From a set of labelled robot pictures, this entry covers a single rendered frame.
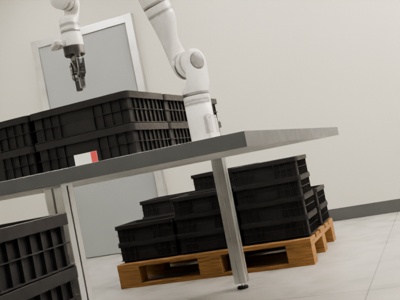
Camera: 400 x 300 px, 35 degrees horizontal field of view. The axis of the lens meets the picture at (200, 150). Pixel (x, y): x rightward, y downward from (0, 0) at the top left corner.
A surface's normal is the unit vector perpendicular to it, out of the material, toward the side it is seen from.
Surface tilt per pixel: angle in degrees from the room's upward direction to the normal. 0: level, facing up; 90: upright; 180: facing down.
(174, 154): 90
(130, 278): 90
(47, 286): 90
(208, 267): 90
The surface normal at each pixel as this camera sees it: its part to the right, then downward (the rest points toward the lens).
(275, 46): -0.35, 0.04
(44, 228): 0.92, -0.19
